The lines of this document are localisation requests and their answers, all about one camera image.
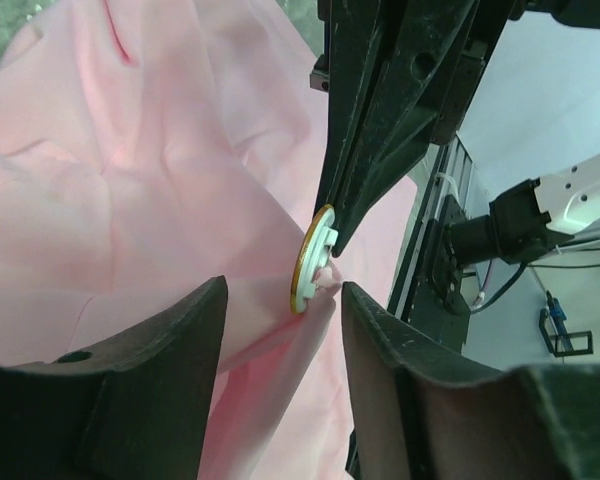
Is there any pink garment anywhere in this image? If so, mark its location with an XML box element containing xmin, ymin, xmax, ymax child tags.
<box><xmin>0</xmin><ymin>1</ymin><xmax>417</xmax><ymax>479</ymax></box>

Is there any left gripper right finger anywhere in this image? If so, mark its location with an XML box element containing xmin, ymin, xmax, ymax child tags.
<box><xmin>341</xmin><ymin>282</ymin><xmax>600</xmax><ymax>479</ymax></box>

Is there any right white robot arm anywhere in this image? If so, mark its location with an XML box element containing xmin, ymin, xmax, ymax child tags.
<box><xmin>290</xmin><ymin>1</ymin><xmax>600</xmax><ymax>313</ymax></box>

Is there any black rectangular frame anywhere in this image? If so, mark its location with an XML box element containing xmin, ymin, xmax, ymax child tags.
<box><xmin>538</xmin><ymin>309</ymin><xmax>594</xmax><ymax>358</ymax></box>

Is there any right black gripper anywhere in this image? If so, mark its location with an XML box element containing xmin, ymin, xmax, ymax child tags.
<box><xmin>311</xmin><ymin>1</ymin><xmax>600</xmax><ymax>257</ymax></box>

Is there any yellow round brooch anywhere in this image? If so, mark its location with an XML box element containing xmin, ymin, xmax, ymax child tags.
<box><xmin>290</xmin><ymin>204</ymin><xmax>339</xmax><ymax>314</ymax></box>

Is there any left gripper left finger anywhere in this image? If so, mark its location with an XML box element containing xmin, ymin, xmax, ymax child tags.
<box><xmin>0</xmin><ymin>277</ymin><xmax>228</xmax><ymax>479</ymax></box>

